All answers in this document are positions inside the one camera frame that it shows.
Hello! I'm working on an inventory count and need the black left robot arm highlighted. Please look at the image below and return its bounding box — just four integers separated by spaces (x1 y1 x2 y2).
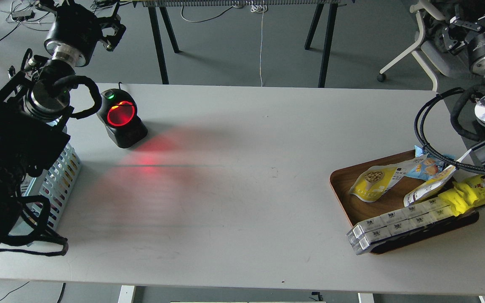
0 0 126 256

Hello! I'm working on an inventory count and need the blue snack bag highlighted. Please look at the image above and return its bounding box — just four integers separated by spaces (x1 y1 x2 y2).
405 145 447 181

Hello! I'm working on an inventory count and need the long silver snack box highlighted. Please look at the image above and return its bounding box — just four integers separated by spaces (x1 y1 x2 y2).
346 198 454 255

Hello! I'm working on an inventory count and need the light blue plastic basket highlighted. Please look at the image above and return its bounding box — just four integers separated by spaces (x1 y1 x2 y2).
0 119 82 237

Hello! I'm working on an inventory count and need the yellow cartoon snack pack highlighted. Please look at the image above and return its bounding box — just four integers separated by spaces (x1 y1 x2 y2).
437 175 485 216

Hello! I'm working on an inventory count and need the brown wooden tray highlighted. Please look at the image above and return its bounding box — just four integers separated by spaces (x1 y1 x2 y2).
330 150 480 255

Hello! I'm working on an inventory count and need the black barcode scanner red window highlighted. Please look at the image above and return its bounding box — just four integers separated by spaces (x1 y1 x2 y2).
96 81 148 149

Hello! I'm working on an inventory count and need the white office chair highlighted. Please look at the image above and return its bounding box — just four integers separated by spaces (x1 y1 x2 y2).
377 0 482 92

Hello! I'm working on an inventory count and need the white hanging cord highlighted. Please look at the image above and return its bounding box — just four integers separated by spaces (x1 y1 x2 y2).
250 4 268 87

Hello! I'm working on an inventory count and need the black background table frame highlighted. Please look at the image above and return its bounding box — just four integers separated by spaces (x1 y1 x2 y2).
118 0 344 88

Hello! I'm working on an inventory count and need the floor cables and power strip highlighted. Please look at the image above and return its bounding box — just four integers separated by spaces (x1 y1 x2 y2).
0 0 58 58

